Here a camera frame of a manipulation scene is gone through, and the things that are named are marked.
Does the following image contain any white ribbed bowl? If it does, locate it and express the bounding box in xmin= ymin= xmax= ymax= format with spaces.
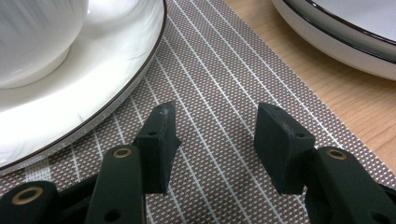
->
xmin=0 ymin=0 xmax=90 ymax=90

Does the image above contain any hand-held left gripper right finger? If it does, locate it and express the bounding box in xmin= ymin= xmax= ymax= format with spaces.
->
xmin=253 ymin=102 xmax=317 ymax=195

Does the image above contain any striped woven placemat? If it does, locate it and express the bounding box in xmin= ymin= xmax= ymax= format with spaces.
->
xmin=0 ymin=0 xmax=396 ymax=224

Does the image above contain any white plate with dark rim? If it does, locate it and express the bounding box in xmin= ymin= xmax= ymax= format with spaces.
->
xmin=271 ymin=0 xmax=396 ymax=82
xmin=286 ymin=0 xmax=396 ymax=62
xmin=0 ymin=0 xmax=167 ymax=175

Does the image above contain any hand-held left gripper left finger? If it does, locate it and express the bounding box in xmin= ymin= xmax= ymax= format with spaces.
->
xmin=132 ymin=101 xmax=182 ymax=195

